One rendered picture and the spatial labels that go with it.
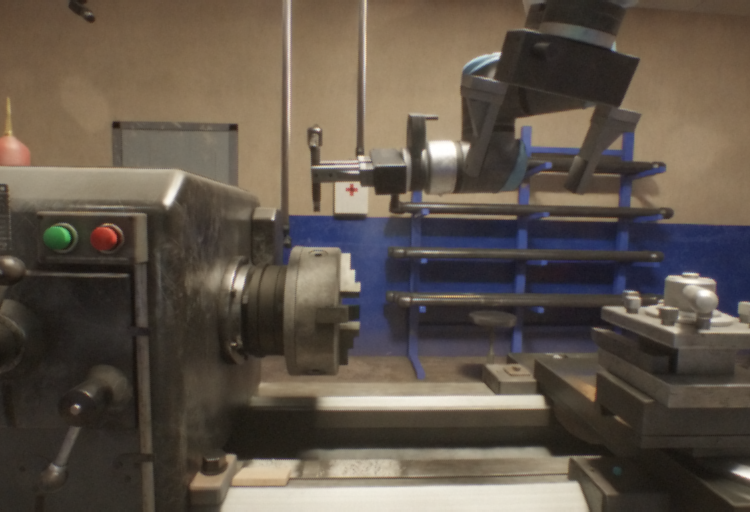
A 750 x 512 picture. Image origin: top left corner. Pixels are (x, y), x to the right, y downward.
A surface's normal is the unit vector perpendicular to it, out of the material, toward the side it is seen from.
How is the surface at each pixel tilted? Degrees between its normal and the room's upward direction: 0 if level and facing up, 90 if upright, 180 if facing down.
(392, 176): 112
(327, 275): 49
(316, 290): 63
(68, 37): 90
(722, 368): 90
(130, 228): 90
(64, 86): 90
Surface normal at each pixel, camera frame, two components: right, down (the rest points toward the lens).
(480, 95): 0.08, 0.47
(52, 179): 0.05, -0.65
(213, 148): 0.05, 0.07
